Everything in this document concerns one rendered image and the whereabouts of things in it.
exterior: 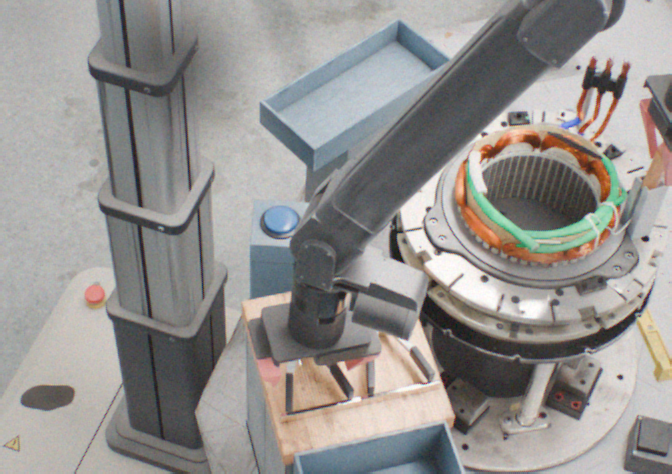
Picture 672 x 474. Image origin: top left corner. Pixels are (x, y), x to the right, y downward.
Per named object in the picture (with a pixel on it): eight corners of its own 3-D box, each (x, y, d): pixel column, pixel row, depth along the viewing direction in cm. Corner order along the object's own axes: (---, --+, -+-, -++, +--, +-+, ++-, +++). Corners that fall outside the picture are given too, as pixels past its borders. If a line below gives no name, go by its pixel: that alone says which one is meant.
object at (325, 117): (383, 152, 196) (398, 16, 173) (431, 194, 191) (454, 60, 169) (259, 234, 185) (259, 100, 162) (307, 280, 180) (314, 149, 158)
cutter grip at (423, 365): (434, 379, 137) (436, 372, 136) (428, 382, 137) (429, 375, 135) (414, 351, 139) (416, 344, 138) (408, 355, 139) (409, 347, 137)
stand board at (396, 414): (452, 427, 138) (455, 416, 136) (283, 466, 134) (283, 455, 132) (398, 281, 149) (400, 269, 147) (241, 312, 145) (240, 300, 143)
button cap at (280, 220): (298, 210, 156) (298, 205, 155) (296, 236, 153) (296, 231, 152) (265, 208, 156) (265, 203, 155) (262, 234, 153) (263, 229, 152)
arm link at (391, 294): (331, 176, 119) (299, 239, 113) (448, 215, 117) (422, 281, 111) (318, 259, 127) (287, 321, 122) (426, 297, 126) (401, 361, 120)
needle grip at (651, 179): (657, 190, 143) (674, 154, 138) (648, 197, 142) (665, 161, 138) (647, 181, 144) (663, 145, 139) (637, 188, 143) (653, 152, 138)
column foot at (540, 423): (497, 415, 166) (498, 412, 165) (544, 407, 167) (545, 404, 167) (503, 435, 164) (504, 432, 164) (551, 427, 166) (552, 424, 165)
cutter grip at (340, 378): (354, 397, 135) (355, 389, 134) (348, 400, 135) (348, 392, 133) (335, 368, 137) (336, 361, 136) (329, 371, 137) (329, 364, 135)
